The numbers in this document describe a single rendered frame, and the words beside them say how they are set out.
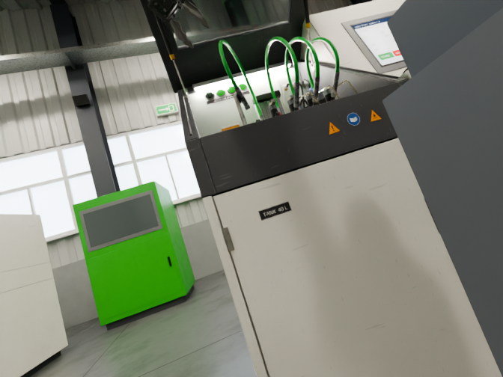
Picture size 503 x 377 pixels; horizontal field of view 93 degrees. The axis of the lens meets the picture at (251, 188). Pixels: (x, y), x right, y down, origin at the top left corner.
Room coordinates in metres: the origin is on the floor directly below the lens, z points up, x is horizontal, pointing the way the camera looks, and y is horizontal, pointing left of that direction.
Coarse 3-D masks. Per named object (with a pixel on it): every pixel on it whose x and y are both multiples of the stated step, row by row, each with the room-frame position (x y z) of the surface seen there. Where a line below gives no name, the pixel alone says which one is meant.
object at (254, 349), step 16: (224, 192) 0.63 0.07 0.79; (208, 208) 0.61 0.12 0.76; (224, 240) 0.61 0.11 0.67; (224, 256) 0.61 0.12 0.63; (240, 288) 0.62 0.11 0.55; (240, 304) 0.61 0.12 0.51; (240, 320) 0.61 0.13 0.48; (256, 336) 0.63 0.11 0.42; (256, 352) 0.61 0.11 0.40; (256, 368) 0.61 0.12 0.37
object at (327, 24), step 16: (384, 0) 1.11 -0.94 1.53; (400, 0) 1.11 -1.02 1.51; (320, 16) 1.06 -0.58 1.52; (336, 16) 1.06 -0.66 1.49; (352, 16) 1.06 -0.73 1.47; (304, 32) 1.12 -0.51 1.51; (320, 32) 1.02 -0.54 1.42; (336, 32) 1.03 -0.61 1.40; (304, 48) 1.17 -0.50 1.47; (320, 48) 1.04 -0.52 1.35; (336, 48) 1.00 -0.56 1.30; (352, 48) 1.00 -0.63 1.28; (352, 64) 0.98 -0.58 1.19; (368, 64) 0.98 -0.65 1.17
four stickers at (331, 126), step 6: (372, 108) 0.68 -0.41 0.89; (348, 114) 0.67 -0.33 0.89; (354, 114) 0.67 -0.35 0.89; (372, 114) 0.68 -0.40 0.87; (378, 114) 0.68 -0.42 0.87; (330, 120) 0.66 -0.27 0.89; (336, 120) 0.66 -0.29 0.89; (348, 120) 0.67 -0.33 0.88; (354, 120) 0.67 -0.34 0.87; (360, 120) 0.67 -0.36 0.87; (372, 120) 0.67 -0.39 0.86; (330, 126) 0.66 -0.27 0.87; (336, 126) 0.66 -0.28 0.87; (330, 132) 0.66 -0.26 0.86; (336, 132) 0.66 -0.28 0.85
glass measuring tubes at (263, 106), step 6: (258, 96) 1.15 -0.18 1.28; (264, 96) 1.16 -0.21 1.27; (270, 96) 1.16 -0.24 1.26; (276, 96) 1.17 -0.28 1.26; (258, 102) 1.16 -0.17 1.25; (264, 102) 1.16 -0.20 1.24; (264, 108) 1.18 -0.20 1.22; (282, 108) 1.17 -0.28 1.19; (258, 114) 1.18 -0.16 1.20; (264, 114) 1.18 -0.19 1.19; (270, 114) 1.16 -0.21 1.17
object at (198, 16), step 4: (184, 4) 0.62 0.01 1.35; (188, 4) 0.63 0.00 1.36; (184, 8) 0.64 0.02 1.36; (188, 8) 0.62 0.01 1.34; (192, 8) 0.64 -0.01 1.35; (188, 12) 0.64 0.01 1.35; (192, 12) 0.61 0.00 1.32; (196, 12) 0.64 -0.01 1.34; (200, 12) 0.64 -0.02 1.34; (196, 16) 0.65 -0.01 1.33; (200, 16) 0.64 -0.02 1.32; (200, 20) 0.66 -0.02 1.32; (204, 20) 0.66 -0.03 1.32; (204, 24) 0.66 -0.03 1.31
